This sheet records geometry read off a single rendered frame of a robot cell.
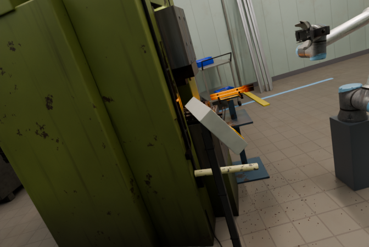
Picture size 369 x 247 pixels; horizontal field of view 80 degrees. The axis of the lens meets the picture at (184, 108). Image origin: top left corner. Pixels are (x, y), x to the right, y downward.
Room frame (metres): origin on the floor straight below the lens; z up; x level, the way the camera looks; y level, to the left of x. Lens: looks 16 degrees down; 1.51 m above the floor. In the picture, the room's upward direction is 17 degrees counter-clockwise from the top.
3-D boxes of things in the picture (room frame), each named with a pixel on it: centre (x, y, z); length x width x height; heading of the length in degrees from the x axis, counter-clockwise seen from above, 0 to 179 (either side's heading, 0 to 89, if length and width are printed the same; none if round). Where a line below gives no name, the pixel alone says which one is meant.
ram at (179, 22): (1.79, 0.02, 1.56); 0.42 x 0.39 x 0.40; 73
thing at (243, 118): (2.13, -0.47, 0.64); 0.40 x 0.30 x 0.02; 172
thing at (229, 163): (1.81, 0.02, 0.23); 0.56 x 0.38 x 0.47; 73
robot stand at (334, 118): (1.55, -1.26, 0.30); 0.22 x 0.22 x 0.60; 89
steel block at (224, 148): (1.81, 0.02, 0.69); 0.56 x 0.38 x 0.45; 73
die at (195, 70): (1.75, 0.03, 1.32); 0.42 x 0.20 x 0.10; 73
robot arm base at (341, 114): (1.55, -1.26, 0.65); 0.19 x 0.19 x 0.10
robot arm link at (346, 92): (1.54, -1.26, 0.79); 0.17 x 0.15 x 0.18; 1
